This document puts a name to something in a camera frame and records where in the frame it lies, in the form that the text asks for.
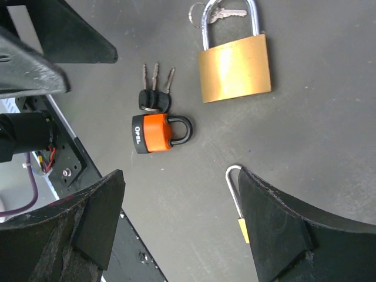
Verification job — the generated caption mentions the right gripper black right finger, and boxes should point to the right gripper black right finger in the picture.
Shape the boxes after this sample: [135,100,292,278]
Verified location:
[238,168,375,281]

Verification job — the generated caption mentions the orange black hook lock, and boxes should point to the orange black hook lock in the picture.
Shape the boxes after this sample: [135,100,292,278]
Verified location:
[132,113,193,154]

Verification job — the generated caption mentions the small padlock keys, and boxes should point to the small padlock keys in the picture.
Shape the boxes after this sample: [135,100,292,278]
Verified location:
[138,62,176,113]

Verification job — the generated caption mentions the silver key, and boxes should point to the silver key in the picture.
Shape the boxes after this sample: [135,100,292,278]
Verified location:
[209,7,247,24]

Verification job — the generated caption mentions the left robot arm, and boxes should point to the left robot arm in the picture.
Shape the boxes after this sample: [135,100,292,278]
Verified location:
[1,1,118,162]

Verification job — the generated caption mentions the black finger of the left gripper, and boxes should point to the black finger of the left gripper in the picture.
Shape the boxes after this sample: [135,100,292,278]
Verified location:
[1,28,71,99]
[26,0,118,63]

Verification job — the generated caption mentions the small brass padlock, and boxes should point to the small brass padlock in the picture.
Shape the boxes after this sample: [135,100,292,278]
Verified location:
[225,164,250,244]

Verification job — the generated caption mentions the large brass padlock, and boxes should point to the large brass padlock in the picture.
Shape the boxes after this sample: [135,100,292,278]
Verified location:
[198,1,272,103]

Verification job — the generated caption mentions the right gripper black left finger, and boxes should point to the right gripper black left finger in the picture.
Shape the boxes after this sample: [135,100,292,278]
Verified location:
[1,169,125,281]

